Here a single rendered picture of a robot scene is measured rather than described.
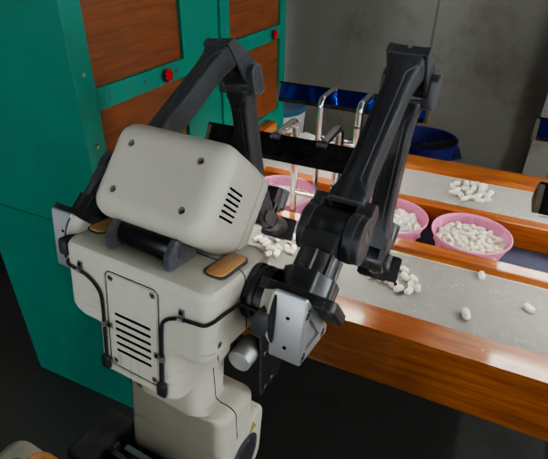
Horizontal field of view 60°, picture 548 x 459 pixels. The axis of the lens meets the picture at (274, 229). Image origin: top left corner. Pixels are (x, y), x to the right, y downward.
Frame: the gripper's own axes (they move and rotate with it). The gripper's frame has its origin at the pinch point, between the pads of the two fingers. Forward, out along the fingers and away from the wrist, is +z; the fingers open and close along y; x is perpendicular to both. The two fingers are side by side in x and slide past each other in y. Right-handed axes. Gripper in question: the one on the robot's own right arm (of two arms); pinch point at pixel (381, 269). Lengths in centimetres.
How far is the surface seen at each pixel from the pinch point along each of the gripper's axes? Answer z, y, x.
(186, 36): -5, 82, -57
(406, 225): 44.7, 0.7, -22.0
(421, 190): 66, 0, -42
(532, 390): -2.6, -41.3, 18.0
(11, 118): -33, 109, -10
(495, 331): 9.1, -32.1, 7.1
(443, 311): 10.9, -18.3, 5.8
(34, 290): 13, 123, 43
